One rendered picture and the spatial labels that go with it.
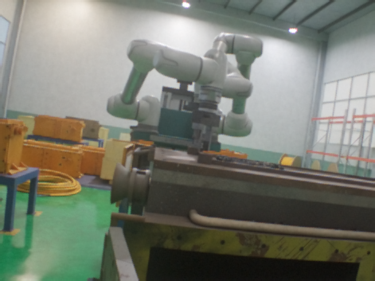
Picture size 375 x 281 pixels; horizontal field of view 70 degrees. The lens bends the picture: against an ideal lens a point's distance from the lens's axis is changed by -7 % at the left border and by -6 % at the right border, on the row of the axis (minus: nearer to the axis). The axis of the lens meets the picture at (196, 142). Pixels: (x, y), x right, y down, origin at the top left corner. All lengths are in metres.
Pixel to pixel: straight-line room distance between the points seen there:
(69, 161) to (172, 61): 5.84
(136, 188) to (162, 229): 0.21
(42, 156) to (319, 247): 6.52
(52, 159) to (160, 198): 6.21
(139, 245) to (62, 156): 6.18
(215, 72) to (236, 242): 0.65
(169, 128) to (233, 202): 1.58
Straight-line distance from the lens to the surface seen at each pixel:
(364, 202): 0.93
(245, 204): 0.76
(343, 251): 0.83
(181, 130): 2.27
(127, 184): 0.83
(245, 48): 1.89
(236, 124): 2.11
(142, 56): 1.58
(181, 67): 1.06
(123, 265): 0.47
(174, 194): 0.72
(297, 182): 0.80
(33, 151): 6.99
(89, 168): 7.45
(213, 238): 0.68
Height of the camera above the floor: 1.44
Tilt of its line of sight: 1 degrees down
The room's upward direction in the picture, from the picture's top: 9 degrees clockwise
